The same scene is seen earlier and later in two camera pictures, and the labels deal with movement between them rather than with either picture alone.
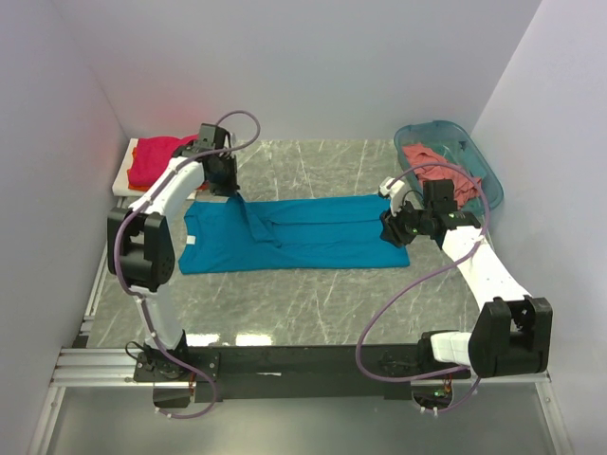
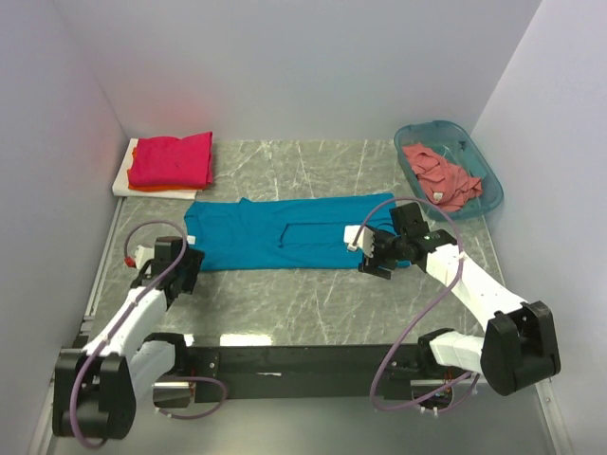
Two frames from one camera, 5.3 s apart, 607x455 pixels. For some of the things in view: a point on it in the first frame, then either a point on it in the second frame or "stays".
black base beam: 325,372 stays
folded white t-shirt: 120,186 stays
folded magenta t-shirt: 152,154 stays
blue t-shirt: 241,235 stays
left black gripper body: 227,181 -> 189,269
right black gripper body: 408,224 -> 387,251
